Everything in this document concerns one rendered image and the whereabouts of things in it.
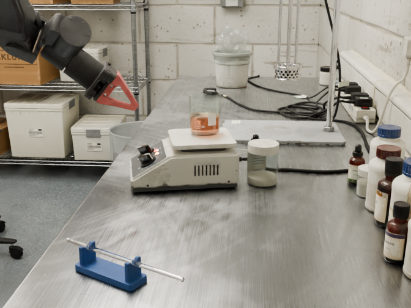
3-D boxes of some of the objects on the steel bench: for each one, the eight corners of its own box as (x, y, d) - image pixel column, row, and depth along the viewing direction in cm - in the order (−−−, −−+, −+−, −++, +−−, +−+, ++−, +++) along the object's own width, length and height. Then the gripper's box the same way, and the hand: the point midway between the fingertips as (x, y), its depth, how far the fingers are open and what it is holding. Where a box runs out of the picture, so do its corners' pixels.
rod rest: (74, 271, 76) (72, 247, 75) (92, 261, 79) (90, 237, 78) (131, 293, 71) (129, 267, 70) (148, 281, 73) (147, 256, 72)
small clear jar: (387, 197, 101) (390, 170, 100) (366, 201, 100) (369, 173, 98) (370, 189, 105) (373, 162, 104) (350, 192, 104) (352, 165, 102)
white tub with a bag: (228, 80, 216) (229, 24, 210) (259, 85, 207) (260, 25, 201) (204, 86, 206) (204, 26, 199) (235, 91, 197) (236, 28, 191)
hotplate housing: (131, 194, 103) (129, 153, 100) (129, 171, 115) (128, 133, 113) (251, 188, 106) (251, 147, 103) (236, 166, 118) (237, 129, 116)
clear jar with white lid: (284, 184, 108) (285, 144, 105) (259, 190, 105) (260, 149, 102) (265, 175, 113) (266, 137, 110) (240, 181, 110) (241, 141, 107)
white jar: (329, 86, 205) (330, 68, 203) (315, 84, 209) (317, 66, 207) (339, 84, 209) (340, 66, 207) (325, 82, 213) (326, 65, 211)
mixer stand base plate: (219, 143, 135) (219, 139, 135) (223, 122, 154) (223, 118, 154) (346, 145, 133) (347, 141, 132) (334, 124, 152) (335, 121, 151)
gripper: (62, 68, 112) (125, 115, 116) (57, 78, 102) (126, 128, 107) (83, 41, 111) (145, 89, 115) (80, 48, 101) (148, 100, 106)
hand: (133, 105), depth 111 cm, fingers closed
